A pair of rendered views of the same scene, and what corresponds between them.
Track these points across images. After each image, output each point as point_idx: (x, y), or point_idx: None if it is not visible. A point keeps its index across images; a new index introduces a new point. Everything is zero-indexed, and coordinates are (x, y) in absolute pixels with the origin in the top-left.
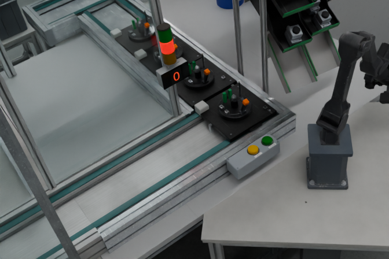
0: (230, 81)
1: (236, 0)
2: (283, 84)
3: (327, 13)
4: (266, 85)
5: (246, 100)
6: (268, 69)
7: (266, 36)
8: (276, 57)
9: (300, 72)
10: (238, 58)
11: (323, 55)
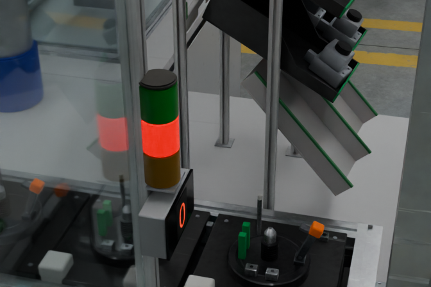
0: (200, 218)
1: (184, 25)
2: (328, 177)
3: (356, 11)
4: (273, 198)
5: (318, 223)
6: (210, 182)
7: (279, 81)
8: (301, 123)
9: (333, 147)
10: (185, 166)
11: (337, 109)
